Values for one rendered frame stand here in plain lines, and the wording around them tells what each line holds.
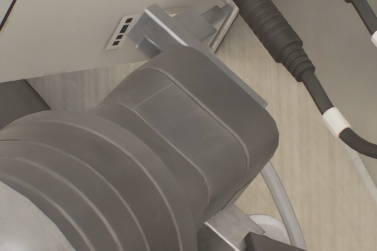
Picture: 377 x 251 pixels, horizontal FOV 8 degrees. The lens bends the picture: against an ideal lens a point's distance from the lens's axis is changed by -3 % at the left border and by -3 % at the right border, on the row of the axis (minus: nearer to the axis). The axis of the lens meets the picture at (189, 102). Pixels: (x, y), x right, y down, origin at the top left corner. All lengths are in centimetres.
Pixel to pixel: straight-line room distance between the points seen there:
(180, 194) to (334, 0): 15
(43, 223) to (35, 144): 6
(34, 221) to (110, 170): 6
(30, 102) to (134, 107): 23
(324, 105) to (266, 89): 7
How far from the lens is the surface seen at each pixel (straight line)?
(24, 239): 65
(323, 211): 88
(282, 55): 83
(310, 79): 82
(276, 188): 84
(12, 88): 99
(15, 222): 65
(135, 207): 71
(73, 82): 97
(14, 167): 69
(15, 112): 97
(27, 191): 68
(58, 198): 69
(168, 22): 80
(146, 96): 76
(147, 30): 80
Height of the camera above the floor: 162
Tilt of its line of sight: 7 degrees down
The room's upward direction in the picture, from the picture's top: 3 degrees counter-clockwise
